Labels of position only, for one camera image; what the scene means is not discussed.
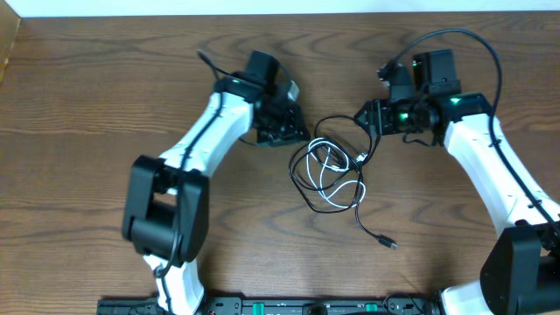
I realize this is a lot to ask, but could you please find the cardboard box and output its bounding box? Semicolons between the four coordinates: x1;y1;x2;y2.
0;0;21;81

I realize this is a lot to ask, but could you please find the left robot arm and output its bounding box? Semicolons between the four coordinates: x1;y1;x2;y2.
121;51;310;314

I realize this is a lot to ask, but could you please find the black usb cable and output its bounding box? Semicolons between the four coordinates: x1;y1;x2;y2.
287;114;398;251

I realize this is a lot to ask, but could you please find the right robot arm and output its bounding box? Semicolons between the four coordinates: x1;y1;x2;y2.
354;50;559;314

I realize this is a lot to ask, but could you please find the white usb cable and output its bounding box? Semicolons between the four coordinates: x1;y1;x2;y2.
304;137;368;209

